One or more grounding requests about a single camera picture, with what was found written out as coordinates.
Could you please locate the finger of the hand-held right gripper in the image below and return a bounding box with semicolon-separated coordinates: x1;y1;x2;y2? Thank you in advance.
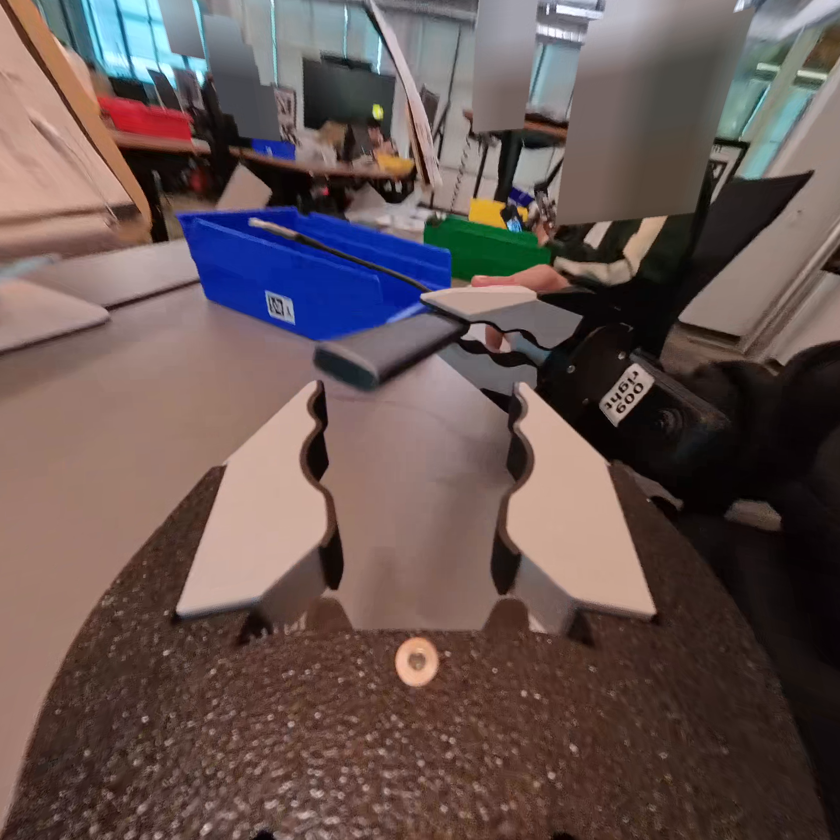
438;331;553;396
420;285;585;343

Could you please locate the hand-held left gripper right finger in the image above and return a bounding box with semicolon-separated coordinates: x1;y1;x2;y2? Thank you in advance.
491;382;658;636

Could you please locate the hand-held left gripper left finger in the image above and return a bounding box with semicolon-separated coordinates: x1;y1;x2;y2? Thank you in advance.
174;379;343;630

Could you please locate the grey USB hub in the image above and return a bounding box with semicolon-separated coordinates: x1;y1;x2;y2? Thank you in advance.
248;218;470;392

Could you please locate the person's right forearm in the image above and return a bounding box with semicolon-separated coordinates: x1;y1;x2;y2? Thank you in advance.
682;341;840;513

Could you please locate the grey desk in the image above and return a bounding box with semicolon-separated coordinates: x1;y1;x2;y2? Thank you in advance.
0;236;683;788

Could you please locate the person's right hand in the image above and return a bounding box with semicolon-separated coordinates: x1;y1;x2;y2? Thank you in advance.
471;264;571;290

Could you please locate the green plastic bin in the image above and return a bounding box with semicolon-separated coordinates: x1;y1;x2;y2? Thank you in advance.
423;217;552;283

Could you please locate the small black handheld device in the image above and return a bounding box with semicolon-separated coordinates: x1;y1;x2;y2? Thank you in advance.
502;187;555;234

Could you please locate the yellow plastic bin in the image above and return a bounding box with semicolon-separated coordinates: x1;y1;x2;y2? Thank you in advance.
469;197;526;231

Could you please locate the wooden document stand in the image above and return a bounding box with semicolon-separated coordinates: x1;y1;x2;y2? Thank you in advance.
0;0;153;355
367;0;444;191

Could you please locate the black monitor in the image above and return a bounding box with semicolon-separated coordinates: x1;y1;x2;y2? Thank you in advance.
303;58;398;132

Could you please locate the small marker sign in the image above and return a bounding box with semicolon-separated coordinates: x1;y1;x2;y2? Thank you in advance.
712;138;749;186

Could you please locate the white cardboard box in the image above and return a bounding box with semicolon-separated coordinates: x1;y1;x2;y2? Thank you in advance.
217;164;273;211

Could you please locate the long wooden table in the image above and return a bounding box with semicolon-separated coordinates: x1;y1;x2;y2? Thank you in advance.
108;130;211;157

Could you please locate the red plastic bin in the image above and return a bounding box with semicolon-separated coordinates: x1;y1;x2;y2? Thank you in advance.
98;97;194;142

